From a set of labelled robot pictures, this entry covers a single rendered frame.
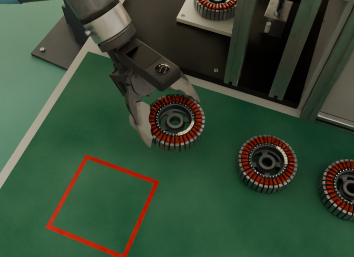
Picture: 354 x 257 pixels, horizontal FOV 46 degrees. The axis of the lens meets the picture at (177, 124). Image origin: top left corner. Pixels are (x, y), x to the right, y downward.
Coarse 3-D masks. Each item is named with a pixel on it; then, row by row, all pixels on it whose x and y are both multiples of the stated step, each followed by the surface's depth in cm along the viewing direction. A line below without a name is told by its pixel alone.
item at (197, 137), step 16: (176, 96) 79; (160, 112) 78; (176, 112) 81; (192, 112) 78; (160, 128) 76; (176, 128) 77; (192, 128) 76; (160, 144) 76; (176, 144) 75; (192, 144) 77
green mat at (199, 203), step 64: (64, 128) 86; (128, 128) 86; (256, 128) 86; (320, 128) 86; (0, 192) 79; (64, 192) 79; (128, 192) 79; (192, 192) 79; (256, 192) 79; (0, 256) 73; (64, 256) 73; (128, 256) 73; (192, 256) 73; (256, 256) 73; (320, 256) 73
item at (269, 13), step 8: (272, 0) 94; (272, 8) 93; (288, 8) 93; (264, 16) 92; (272, 16) 92; (280, 16) 92; (264, 24) 94; (272, 24) 93; (280, 24) 92; (272, 32) 95; (280, 32) 94
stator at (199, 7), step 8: (200, 0) 95; (216, 0) 97; (224, 0) 98; (232, 0) 95; (200, 8) 96; (208, 8) 94; (216, 8) 94; (224, 8) 94; (232, 8) 94; (208, 16) 96; (216, 16) 95; (224, 16) 96
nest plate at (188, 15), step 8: (192, 0) 100; (208, 0) 100; (184, 8) 99; (192, 8) 99; (184, 16) 98; (192, 16) 98; (200, 16) 98; (232, 16) 98; (192, 24) 97; (200, 24) 96; (208, 24) 96; (216, 24) 96; (224, 24) 96; (232, 24) 96; (216, 32) 97; (224, 32) 95
